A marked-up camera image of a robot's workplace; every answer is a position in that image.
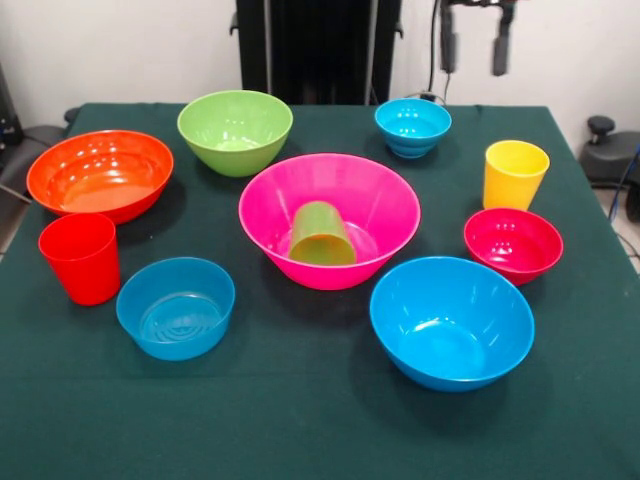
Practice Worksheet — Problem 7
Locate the small ribbed light blue bowl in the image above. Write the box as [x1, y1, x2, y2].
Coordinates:
[374, 97, 453, 160]

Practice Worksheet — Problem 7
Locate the orange bowl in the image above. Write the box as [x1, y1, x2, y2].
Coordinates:
[26, 129, 175, 225]

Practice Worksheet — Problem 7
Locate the small crimson bowl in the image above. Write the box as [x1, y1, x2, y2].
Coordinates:
[463, 207, 565, 287]

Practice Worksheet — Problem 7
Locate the blue straight-sided bowl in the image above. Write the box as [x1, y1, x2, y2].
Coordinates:
[115, 256, 237, 362]

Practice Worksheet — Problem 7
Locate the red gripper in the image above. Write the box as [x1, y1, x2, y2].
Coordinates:
[439, 0, 532, 77]

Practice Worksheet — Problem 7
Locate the black device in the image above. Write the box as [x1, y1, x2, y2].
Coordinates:
[0, 62, 22, 147]

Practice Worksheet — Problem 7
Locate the green cup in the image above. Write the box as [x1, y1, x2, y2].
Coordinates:
[288, 200, 357, 265]

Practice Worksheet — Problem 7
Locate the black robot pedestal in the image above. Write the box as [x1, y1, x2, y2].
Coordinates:
[230, 0, 404, 106]

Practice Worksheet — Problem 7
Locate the large blue bowl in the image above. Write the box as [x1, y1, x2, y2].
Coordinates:
[369, 256, 536, 393]

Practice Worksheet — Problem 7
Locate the green bowl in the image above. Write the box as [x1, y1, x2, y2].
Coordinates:
[176, 89, 294, 178]

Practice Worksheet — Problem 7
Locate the large magenta bowl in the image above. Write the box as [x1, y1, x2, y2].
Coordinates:
[237, 152, 422, 291]

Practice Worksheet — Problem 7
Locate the dark green tablecloth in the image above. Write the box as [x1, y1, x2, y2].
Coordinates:
[0, 102, 640, 480]

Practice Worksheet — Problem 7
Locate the cable bundle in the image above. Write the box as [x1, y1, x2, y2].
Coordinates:
[605, 142, 640, 224]

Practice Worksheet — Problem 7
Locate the black wall cable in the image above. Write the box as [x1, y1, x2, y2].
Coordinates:
[427, 0, 454, 101]

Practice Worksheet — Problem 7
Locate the yellow cup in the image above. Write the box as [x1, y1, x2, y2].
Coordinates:
[482, 140, 551, 212]

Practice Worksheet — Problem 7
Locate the red cup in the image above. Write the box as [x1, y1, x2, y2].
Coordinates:
[38, 212, 122, 307]

